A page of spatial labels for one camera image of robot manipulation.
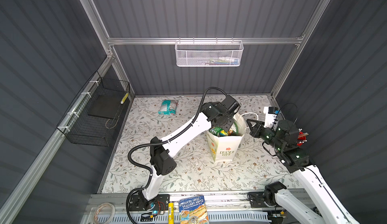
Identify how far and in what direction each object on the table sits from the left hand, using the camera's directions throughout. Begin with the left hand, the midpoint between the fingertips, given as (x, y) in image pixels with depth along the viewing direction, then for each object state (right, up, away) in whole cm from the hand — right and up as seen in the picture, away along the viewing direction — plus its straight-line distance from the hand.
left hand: (225, 121), depth 78 cm
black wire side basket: (-66, +1, -5) cm, 66 cm away
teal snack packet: (-36, +8, +31) cm, 48 cm away
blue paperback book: (-17, -41, -8) cm, 45 cm away
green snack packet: (-5, -5, +3) cm, 8 cm away
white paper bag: (-1, -13, -2) cm, 14 cm away
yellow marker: (-27, -42, -8) cm, 51 cm away
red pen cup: (+43, -10, +5) cm, 45 cm away
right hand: (+10, 0, -8) cm, 12 cm away
